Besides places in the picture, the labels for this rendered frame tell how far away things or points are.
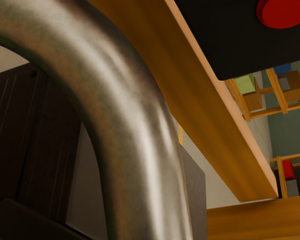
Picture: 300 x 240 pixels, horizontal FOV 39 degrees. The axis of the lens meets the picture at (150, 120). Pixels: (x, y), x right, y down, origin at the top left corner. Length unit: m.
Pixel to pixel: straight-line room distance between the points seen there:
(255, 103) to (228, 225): 5.85
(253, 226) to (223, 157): 0.24
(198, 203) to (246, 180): 0.36
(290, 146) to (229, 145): 9.55
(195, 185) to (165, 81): 0.16
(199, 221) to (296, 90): 6.17
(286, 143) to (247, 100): 3.79
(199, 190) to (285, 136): 9.92
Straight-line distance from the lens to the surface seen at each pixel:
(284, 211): 1.00
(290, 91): 6.69
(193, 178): 0.56
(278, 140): 10.46
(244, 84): 6.39
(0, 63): 2.24
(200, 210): 0.57
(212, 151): 0.80
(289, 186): 9.32
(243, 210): 1.02
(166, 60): 0.59
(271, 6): 0.26
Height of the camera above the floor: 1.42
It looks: 23 degrees down
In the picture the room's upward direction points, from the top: 76 degrees clockwise
